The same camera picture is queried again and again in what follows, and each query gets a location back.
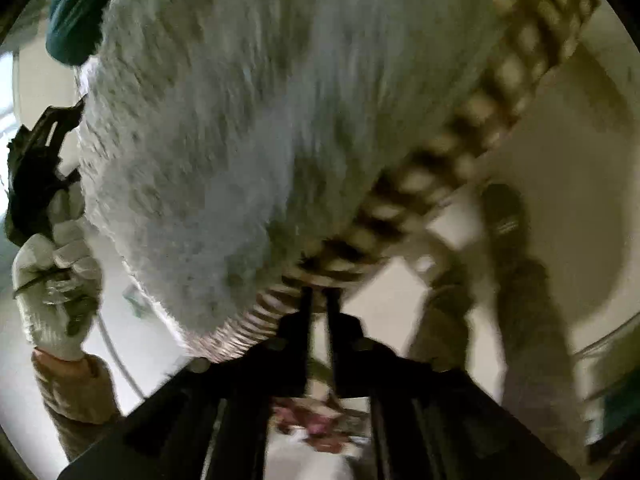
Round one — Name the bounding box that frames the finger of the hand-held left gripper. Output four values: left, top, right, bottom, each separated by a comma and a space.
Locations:
45, 98, 85, 133

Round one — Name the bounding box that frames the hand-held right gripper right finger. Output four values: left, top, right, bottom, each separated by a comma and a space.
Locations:
325, 289, 581, 480

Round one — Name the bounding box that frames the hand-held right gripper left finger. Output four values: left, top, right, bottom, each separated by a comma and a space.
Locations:
57, 286, 316, 480

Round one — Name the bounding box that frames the grey fluffy blanket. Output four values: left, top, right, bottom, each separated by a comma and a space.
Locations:
77, 0, 506, 361

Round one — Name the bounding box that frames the person's left forearm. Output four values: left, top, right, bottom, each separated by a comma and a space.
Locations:
31, 349, 124, 462

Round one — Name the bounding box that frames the person's left hand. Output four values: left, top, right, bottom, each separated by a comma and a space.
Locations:
12, 191, 104, 362

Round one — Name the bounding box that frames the pink patterned cloth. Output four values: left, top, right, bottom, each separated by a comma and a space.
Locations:
271, 392, 372, 457

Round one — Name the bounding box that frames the dark green cloth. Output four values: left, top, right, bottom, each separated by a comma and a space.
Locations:
45, 0, 126, 67

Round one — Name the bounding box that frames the small green floor item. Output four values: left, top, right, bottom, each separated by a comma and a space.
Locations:
124, 284, 147, 317

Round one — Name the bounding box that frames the dark shoe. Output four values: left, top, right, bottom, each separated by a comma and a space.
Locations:
479, 182, 532, 263

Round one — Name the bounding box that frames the floral blanket with checked border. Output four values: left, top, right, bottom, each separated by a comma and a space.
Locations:
200, 0, 601, 363

